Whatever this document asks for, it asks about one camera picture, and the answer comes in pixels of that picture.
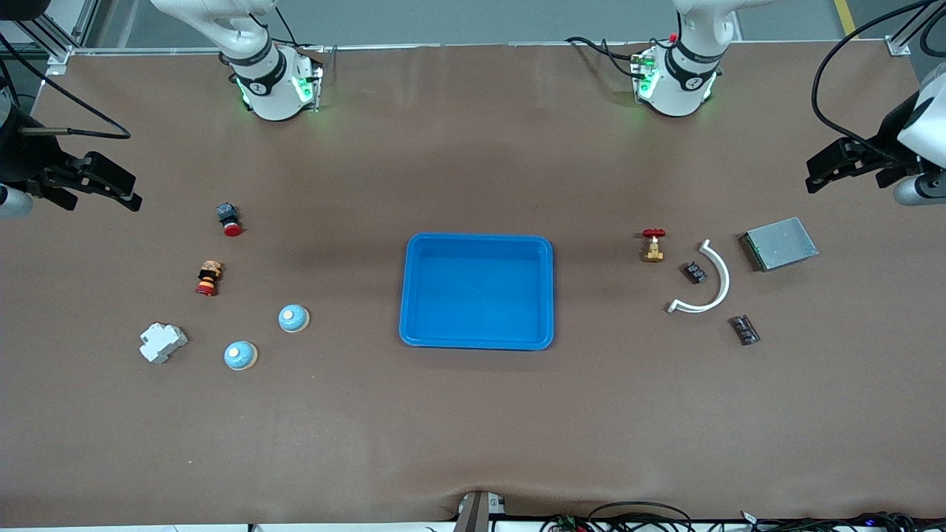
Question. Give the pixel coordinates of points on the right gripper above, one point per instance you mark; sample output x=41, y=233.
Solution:
x=22, y=159

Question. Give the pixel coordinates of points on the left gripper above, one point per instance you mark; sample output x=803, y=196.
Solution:
x=889, y=146

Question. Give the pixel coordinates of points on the black electrolytic capacitor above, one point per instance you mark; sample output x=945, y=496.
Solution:
x=693, y=272
x=745, y=329

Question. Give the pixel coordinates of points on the blue desk bell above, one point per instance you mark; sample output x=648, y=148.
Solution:
x=293, y=318
x=240, y=355

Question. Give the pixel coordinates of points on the blue plastic tray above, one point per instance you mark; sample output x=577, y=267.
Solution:
x=477, y=295

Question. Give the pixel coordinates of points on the flat silver metal module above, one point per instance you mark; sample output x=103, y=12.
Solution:
x=782, y=244

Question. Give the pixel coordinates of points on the red pushbutton grey body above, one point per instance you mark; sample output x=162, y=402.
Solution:
x=230, y=222

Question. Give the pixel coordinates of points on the red emergency stop orange body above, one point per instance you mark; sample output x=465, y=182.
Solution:
x=209, y=279

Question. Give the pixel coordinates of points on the white circuit breaker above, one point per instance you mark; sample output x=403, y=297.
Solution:
x=162, y=343

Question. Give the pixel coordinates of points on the white curved plastic bracket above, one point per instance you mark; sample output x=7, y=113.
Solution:
x=726, y=281

